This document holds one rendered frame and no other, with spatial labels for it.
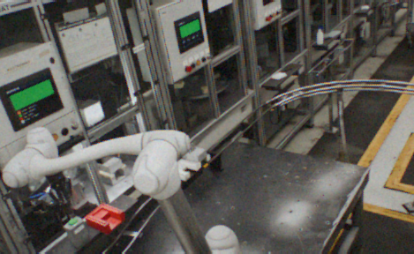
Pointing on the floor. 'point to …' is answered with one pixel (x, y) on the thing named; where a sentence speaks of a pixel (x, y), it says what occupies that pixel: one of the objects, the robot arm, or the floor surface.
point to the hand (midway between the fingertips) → (67, 207)
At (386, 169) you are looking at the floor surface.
